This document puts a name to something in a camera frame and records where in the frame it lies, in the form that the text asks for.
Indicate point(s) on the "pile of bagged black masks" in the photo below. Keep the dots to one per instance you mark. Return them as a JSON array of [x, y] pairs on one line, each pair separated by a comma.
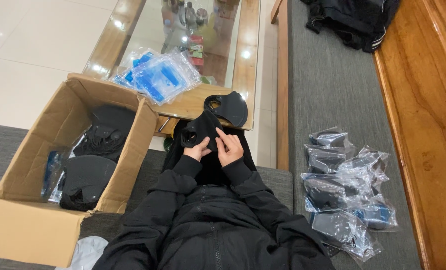
[[343, 195]]

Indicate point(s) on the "person's right hand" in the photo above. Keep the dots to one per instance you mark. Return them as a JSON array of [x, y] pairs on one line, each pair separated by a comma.
[[231, 150]]

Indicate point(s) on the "heap of black masks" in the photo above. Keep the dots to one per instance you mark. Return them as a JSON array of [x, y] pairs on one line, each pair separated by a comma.
[[95, 157]]

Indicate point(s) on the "black clothing heap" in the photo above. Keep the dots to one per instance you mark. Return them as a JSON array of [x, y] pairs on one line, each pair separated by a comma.
[[350, 20]]

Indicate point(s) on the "pile of empty clear bags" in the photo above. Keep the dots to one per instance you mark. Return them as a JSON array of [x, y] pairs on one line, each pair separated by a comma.
[[159, 77]]

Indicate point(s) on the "person's left hand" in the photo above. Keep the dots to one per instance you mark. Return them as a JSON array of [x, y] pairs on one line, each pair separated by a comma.
[[193, 151]]

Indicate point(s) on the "white cloth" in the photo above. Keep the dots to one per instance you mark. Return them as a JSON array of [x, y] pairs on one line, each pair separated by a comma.
[[86, 253]]

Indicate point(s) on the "clear plastic bags in box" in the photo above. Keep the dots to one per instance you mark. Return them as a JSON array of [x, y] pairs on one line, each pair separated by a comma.
[[54, 172]]

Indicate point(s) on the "wooden glass-top coffee table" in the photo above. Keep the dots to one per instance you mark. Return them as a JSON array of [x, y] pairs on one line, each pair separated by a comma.
[[193, 101]]

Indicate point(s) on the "black face mask with valve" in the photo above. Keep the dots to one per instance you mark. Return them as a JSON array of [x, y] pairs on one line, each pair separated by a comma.
[[202, 129]]

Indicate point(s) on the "bottles under glass table top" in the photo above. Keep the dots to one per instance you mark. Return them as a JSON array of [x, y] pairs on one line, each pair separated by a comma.
[[193, 30]]

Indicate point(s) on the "grey sofa cushion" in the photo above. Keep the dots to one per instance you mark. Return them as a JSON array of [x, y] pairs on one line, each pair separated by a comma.
[[331, 93]]

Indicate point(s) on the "wooden sofa frame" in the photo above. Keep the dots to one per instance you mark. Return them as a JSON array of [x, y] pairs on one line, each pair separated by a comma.
[[425, 131]]

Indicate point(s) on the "person's black jacket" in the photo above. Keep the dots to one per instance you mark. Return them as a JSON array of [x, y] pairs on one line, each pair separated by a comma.
[[211, 225]]

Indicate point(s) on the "brown cardboard box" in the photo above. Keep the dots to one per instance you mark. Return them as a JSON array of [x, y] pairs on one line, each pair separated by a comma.
[[39, 210]]

